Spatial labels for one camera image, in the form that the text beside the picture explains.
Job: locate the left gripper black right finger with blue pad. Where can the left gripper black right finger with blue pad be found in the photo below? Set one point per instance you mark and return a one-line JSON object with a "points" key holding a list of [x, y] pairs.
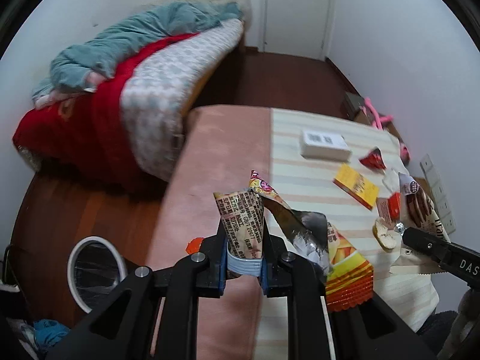
{"points": [[371, 330]]}

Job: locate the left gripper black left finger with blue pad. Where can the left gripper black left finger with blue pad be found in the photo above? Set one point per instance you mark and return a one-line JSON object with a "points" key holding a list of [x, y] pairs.
{"points": [[151, 314]]}

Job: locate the yellow chips bag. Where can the yellow chips bag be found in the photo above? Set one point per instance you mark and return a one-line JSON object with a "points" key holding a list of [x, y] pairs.
{"points": [[348, 275]]}

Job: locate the brown cookie package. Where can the brown cookie package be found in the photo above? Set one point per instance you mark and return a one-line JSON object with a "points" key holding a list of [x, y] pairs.
{"points": [[417, 211]]}

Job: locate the white round trash bin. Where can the white round trash bin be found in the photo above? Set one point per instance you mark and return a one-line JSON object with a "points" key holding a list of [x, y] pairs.
{"points": [[94, 269]]}

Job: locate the blue jacket on floor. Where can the blue jacket on floor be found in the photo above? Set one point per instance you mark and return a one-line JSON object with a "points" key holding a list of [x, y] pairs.
{"points": [[47, 333]]}

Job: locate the bread piece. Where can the bread piece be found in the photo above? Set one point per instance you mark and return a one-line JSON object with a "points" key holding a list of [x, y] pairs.
{"points": [[382, 235]]}

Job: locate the white power strip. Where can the white power strip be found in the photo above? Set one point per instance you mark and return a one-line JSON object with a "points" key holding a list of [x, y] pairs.
{"points": [[443, 207]]}

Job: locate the pink toy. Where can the pink toy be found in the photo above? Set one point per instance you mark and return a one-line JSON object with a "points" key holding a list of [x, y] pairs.
{"points": [[386, 123]]}

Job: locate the yellow small box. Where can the yellow small box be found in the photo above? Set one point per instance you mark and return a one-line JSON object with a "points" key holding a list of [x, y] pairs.
{"points": [[357, 186]]}

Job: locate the small red wrapper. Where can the small red wrapper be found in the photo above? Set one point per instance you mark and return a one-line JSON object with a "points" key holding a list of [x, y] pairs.
{"points": [[373, 160]]}

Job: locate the striped cream table mat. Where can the striped cream table mat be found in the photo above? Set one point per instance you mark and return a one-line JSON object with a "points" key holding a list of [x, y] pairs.
{"points": [[308, 185]]}

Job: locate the white flat box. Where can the white flat box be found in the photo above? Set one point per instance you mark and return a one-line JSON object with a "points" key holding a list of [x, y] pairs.
{"points": [[321, 145]]}

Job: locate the red fleece blanket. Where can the red fleece blanket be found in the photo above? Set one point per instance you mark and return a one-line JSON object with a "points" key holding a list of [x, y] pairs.
{"points": [[86, 132]]}

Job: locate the white patterned quilt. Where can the white patterned quilt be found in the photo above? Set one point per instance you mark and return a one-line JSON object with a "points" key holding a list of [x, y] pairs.
{"points": [[162, 89]]}

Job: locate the teal blue blanket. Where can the teal blue blanket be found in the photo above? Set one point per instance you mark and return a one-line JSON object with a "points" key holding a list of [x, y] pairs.
{"points": [[69, 71]]}

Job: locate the white door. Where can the white door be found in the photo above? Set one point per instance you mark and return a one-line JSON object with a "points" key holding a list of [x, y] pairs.
{"points": [[297, 27]]}

